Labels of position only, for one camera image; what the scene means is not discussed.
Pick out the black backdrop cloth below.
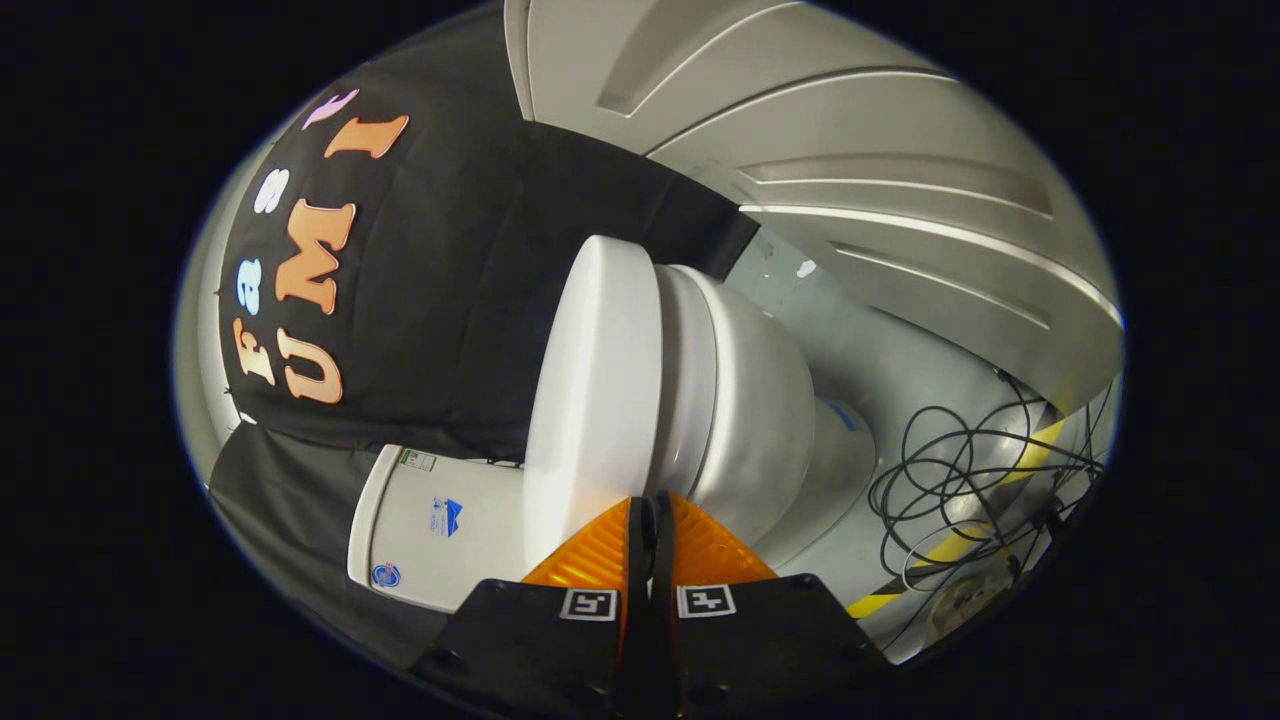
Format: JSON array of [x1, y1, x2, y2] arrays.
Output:
[[205, 10, 761, 671]]

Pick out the white toilet bowl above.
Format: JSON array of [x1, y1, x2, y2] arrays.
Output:
[[650, 263, 881, 571]]

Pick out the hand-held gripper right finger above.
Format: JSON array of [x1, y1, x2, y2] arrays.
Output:
[[650, 490, 896, 720]]

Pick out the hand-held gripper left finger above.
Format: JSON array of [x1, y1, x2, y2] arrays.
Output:
[[408, 497, 656, 720]]

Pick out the black floor cables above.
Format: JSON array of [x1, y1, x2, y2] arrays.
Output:
[[868, 368, 1116, 651]]

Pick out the white toilet lid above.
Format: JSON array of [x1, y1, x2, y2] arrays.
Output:
[[523, 235, 666, 583]]

